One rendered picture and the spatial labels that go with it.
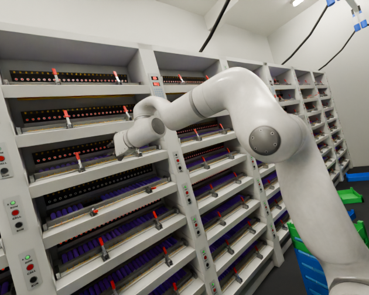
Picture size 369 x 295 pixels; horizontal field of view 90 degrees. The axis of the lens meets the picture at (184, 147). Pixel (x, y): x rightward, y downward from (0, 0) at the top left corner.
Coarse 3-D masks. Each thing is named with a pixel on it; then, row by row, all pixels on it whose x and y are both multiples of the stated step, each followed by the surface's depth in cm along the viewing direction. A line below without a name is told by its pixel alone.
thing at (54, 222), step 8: (152, 184) 99; (160, 184) 100; (128, 192) 91; (136, 192) 93; (104, 200) 85; (112, 200) 86; (120, 200) 86; (88, 208) 79; (96, 208) 81; (64, 216) 74; (72, 216) 76; (80, 216) 76; (48, 224) 71
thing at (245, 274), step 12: (264, 240) 149; (252, 252) 139; (264, 252) 140; (240, 264) 129; (252, 264) 131; (228, 276) 121; (240, 276) 123; (252, 276) 126; (228, 288) 116; (240, 288) 117
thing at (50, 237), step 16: (144, 176) 110; (160, 176) 114; (96, 192) 94; (144, 192) 95; (160, 192) 96; (48, 208) 81; (112, 208) 81; (128, 208) 85; (64, 224) 73; (80, 224) 73; (96, 224) 77; (48, 240) 66; (64, 240) 70
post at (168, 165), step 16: (128, 64) 117; (144, 64) 104; (160, 80) 108; (144, 96) 110; (176, 144) 107; (160, 160) 111; (176, 176) 103; (176, 192) 104; (192, 192) 107; (192, 208) 105; (192, 224) 103; (208, 256) 106; (208, 272) 104; (208, 288) 102
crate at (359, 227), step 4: (288, 224) 113; (292, 224) 115; (356, 224) 98; (360, 224) 95; (288, 228) 114; (292, 228) 111; (356, 228) 99; (360, 228) 96; (364, 228) 95; (292, 232) 112; (296, 232) 109; (360, 232) 93; (364, 232) 94; (296, 236) 110; (364, 236) 94
